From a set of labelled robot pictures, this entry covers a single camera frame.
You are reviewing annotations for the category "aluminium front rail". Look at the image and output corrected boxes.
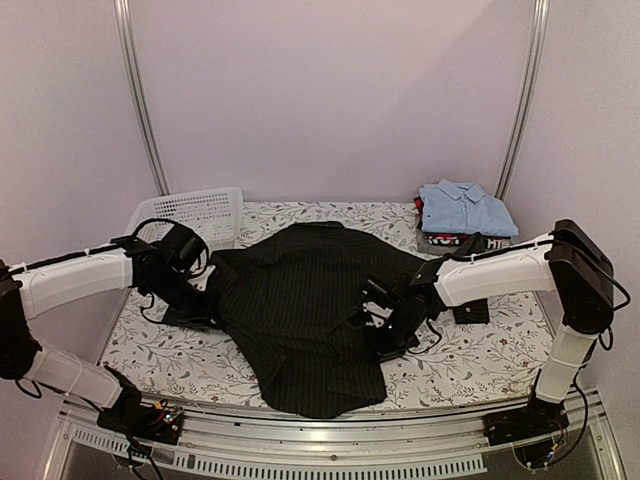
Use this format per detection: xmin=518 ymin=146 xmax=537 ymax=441
xmin=43 ymin=389 xmax=630 ymax=479

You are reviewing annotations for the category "black white printed folded shirt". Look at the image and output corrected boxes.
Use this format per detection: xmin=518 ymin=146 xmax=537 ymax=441
xmin=456 ymin=234 xmax=511 ymax=252

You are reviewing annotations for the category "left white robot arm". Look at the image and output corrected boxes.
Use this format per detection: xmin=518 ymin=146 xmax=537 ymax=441
xmin=1 ymin=219 xmax=216 ymax=434

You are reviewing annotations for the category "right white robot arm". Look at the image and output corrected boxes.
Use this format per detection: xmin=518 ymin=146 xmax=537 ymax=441
xmin=362 ymin=219 xmax=631 ymax=436

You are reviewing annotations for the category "light blue folded shirt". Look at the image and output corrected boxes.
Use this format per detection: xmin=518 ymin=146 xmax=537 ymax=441
xmin=418 ymin=179 xmax=519 ymax=237

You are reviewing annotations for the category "right aluminium frame post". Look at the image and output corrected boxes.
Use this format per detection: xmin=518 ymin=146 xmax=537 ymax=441
xmin=494 ymin=0 xmax=550 ymax=201

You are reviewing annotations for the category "left aluminium frame post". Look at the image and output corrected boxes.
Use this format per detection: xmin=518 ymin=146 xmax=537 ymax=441
xmin=113 ymin=0 xmax=170 ymax=196

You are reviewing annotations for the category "red black plaid folded shirt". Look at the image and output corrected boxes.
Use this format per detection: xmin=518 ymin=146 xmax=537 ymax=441
xmin=413 ymin=196 xmax=433 ymax=233

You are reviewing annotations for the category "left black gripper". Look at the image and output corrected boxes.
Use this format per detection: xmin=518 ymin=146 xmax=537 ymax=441
xmin=146 ymin=270 xmax=224 ymax=330

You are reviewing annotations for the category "black pinstriped long sleeve shirt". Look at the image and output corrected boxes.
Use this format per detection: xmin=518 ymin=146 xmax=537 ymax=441
xmin=162 ymin=222 xmax=491 ymax=419

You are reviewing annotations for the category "white plastic basket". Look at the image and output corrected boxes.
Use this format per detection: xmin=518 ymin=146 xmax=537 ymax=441
xmin=125 ymin=187 xmax=243 ymax=250

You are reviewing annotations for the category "aluminium frame post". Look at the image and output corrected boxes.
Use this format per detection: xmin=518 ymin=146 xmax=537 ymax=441
xmin=113 ymin=0 xmax=170 ymax=196
xmin=494 ymin=0 xmax=550 ymax=201

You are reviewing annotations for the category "floral patterned table mat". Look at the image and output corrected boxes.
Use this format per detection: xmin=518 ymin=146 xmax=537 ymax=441
xmin=99 ymin=202 xmax=552 ymax=411

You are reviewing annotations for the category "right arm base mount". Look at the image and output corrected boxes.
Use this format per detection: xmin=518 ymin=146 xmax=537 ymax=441
xmin=482 ymin=398 xmax=569 ymax=446

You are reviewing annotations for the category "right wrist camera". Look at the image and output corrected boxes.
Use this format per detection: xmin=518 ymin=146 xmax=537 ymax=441
xmin=362 ymin=280 xmax=396 ymax=310

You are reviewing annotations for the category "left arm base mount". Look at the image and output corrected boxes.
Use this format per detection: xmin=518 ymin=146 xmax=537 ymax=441
xmin=97 ymin=397 xmax=184 ymax=446

